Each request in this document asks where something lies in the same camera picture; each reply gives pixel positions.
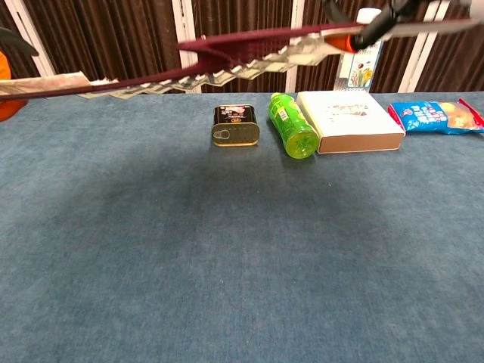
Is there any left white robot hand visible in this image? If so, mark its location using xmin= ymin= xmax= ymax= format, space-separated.
xmin=0 ymin=26 xmax=41 ymax=123

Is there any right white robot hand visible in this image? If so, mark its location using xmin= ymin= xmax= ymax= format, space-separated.
xmin=324 ymin=0 xmax=473 ymax=53

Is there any red white folding fan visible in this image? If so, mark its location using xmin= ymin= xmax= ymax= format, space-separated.
xmin=0 ymin=17 xmax=484 ymax=103

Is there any white bottle with label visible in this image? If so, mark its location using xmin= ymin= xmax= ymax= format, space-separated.
xmin=337 ymin=8 xmax=383 ymax=92

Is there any cream hardcover book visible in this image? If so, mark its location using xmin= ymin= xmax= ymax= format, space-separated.
xmin=296 ymin=90 xmax=406 ymax=155

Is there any blue red snack bag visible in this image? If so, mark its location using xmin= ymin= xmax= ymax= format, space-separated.
xmin=387 ymin=98 xmax=484 ymax=136

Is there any dark brown curtain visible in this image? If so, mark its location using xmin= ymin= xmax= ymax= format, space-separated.
xmin=0 ymin=0 xmax=484 ymax=95

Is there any green tea bottle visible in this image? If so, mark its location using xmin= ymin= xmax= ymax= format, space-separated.
xmin=267 ymin=92 xmax=320 ymax=160

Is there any black gold tin can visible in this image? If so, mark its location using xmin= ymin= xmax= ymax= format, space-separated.
xmin=210 ymin=104 xmax=261 ymax=147

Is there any blue table mat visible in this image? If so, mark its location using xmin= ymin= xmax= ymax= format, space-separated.
xmin=0 ymin=89 xmax=484 ymax=363

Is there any white frame post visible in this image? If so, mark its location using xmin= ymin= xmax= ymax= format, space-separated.
xmin=397 ymin=0 xmax=446 ymax=94
xmin=285 ymin=0 xmax=306 ymax=94
xmin=172 ymin=0 xmax=203 ymax=95
xmin=3 ymin=0 xmax=57 ymax=79

